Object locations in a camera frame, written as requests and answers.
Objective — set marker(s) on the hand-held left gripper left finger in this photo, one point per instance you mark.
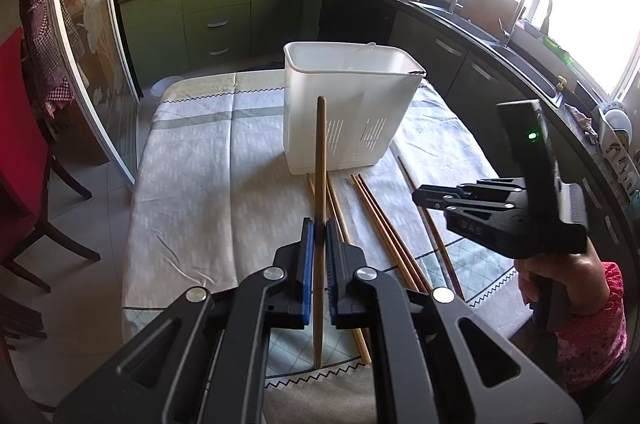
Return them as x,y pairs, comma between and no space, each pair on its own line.
307,274

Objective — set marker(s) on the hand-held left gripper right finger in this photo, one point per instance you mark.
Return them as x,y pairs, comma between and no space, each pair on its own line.
332,274

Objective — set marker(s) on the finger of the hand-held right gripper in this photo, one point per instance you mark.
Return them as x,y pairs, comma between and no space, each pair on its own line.
450,199
500,188

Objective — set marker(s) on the white plastic utensil basket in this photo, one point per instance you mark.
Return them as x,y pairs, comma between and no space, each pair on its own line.
360,103

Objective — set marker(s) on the person's right hand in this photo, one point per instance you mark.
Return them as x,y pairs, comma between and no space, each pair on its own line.
585,284

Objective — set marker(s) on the grey dish rag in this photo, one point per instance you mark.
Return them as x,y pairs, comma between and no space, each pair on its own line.
580,121

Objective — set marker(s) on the white countertop holder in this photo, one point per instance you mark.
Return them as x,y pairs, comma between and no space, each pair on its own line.
617,138

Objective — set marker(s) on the small yellow tap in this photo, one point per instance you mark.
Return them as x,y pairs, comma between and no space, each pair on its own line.
560,86

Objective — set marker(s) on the patterned grey tablecloth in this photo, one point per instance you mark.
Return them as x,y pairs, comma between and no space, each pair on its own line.
200,204

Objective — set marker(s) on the steel kitchen sink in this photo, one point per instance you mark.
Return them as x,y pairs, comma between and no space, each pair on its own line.
475,28

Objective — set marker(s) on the brown cutting board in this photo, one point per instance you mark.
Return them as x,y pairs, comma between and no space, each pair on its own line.
487,6

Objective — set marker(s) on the white bowl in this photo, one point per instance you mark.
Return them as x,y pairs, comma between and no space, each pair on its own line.
165,84

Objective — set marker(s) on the green kitchen cabinets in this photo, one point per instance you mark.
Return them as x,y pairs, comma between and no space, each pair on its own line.
215,8

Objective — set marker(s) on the dark wooden chair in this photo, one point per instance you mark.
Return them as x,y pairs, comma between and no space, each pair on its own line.
20,319

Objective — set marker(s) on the red covered wooden chair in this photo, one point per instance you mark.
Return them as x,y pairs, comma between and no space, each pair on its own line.
20,153

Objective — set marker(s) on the floral glass sliding door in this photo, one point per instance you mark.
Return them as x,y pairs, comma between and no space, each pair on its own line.
95,28

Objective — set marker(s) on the checkered apron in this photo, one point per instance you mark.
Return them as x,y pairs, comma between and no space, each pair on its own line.
45,28

